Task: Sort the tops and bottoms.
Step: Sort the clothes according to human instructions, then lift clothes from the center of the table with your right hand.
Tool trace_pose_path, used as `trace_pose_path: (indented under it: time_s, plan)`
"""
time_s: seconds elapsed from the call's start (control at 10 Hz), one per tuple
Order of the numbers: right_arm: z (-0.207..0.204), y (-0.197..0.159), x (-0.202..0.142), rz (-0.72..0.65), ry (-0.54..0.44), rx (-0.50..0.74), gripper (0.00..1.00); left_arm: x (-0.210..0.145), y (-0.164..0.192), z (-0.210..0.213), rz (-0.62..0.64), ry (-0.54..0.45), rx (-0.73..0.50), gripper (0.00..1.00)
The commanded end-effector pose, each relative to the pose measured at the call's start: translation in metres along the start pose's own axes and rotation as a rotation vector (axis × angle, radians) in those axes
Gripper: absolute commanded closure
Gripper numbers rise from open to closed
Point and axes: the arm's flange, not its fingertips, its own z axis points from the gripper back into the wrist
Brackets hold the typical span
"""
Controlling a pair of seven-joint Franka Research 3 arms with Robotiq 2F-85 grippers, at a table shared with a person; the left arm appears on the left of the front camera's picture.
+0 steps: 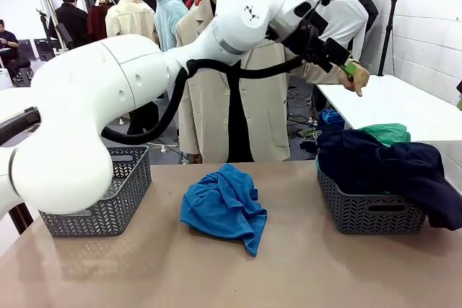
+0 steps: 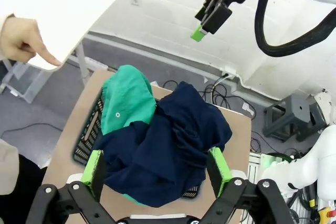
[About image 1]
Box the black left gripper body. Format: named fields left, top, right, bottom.
left=286, top=21, right=328, bottom=63

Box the green garment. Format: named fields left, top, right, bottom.
left=315, top=123, right=412, bottom=195

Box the navy garment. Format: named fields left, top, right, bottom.
left=316, top=128, right=462, bottom=232

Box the blue garment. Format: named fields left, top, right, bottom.
left=180, top=163, right=269, bottom=258

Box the person's left forearm beige sleeve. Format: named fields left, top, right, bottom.
left=284, top=51, right=348, bottom=86

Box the person's left hand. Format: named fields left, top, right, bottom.
left=337, top=64, right=371, bottom=98

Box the mannequin in white shirt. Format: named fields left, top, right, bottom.
left=317, top=0, right=370, bottom=64

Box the black tripod stand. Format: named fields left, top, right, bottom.
left=377, top=0, right=401, bottom=77
left=35, top=10, right=68, bottom=57

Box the blue bag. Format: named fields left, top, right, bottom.
left=319, top=108, right=346, bottom=132

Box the white table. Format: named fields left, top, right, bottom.
left=315, top=74, right=462, bottom=193

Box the person in beige blazer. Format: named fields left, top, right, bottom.
left=175, top=0, right=362, bottom=164

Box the mannequin in light blue fleece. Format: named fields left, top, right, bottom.
left=154, top=0, right=189, bottom=53

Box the grey woven plastic basket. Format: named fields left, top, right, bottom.
left=315, top=156, right=429, bottom=235
left=38, top=145, right=152, bottom=238

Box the black furry boot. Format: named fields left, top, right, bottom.
left=126, top=105, right=147, bottom=136
left=143, top=100, right=160, bottom=135

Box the white power strip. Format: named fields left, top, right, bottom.
left=151, top=141, right=180, bottom=154

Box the mannequin in cream jacket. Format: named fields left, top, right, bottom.
left=105, top=0, right=160, bottom=39

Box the mannequin in maroon dress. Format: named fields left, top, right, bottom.
left=87, top=0, right=110, bottom=41

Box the standing person in black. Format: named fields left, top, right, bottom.
left=53, top=0, right=90, bottom=49

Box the grey stool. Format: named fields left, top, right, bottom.
left=16, top=66, right=35, bottom=87

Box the seated person in dark shirt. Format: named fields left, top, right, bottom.
left=0, top=19, right=32, bottom=82

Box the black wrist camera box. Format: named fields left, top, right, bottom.
left=308, top=8, right=330, bottom=35

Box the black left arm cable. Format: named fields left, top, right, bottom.
left=100, top=56, right=308, bottom=146

